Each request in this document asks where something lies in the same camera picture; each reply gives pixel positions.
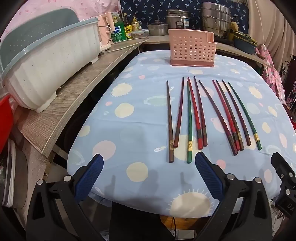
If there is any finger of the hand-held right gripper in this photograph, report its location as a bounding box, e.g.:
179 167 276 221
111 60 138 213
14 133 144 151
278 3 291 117
271 152 296 184

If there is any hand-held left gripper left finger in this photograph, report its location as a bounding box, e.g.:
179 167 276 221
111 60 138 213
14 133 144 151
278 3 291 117
26 153 116 241

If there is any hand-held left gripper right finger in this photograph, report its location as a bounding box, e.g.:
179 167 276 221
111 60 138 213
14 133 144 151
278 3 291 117
195 152 273 241

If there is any green chopstick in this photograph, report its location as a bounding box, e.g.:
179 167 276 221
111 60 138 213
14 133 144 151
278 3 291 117
228 82 262 151
186 81 193 164

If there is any red chopstick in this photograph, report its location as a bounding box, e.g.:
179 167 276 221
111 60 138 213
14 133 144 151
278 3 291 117
212 79 241 151
187 77 203 150

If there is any brown wooden chopstick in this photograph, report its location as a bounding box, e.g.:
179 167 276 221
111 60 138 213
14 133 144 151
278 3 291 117
166 80 174 163

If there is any pink perforated utensil basket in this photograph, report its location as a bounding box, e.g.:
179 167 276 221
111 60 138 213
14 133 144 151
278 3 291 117
168 28 217 68

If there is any blue patterned tablecloth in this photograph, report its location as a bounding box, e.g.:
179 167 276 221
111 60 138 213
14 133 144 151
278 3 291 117
67 49 296 219

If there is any stack of plates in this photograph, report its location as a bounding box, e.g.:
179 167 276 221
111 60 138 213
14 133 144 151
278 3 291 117
0 138 28 209

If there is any wooden shelf board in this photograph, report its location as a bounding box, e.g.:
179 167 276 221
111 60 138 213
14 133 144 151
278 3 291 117
14 38 149 157

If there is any black metal chair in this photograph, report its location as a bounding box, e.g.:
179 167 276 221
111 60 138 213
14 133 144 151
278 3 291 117
280 58 296 105

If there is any pink floral cloth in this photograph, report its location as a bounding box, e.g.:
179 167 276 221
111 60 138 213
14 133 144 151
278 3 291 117
256 44 287 101

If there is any white dish drainer tub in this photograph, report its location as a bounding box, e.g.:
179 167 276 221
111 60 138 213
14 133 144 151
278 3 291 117
0 8 101 113

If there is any blue basin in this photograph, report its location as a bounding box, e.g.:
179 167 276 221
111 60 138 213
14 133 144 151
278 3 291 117
233 35 258 55

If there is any beige curtain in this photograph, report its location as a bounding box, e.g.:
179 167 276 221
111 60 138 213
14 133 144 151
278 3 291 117
247 0 296 72

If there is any pink electric kettle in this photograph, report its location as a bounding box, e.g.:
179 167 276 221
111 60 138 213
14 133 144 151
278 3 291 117
97 13 115 52

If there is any green detergent bottle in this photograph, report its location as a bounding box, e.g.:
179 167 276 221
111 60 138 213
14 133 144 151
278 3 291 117
111 17 127 42

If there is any clear food container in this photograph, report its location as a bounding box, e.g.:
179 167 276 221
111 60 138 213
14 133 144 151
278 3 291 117
132 29 150 39

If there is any small steel pot with lid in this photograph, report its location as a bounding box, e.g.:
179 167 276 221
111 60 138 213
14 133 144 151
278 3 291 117
147 20 169 37

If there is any large steel steamer pot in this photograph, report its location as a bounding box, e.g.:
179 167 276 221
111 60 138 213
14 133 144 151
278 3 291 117
200 2 232 38

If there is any steel rice cooker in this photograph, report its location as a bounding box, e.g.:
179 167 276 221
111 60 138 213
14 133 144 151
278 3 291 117
166 9 191 30

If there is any yellow bottle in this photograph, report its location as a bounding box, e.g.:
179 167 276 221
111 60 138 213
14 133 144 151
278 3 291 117
131 15 140 32

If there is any pink dotted cloth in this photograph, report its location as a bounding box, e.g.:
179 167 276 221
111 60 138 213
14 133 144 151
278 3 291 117
6 0 121 35

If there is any blue floral curtain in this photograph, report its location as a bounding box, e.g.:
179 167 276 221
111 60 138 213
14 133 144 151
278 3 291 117
120 0 250 30

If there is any white power cable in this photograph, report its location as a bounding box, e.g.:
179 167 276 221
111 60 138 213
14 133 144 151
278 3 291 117
99 37 149 55

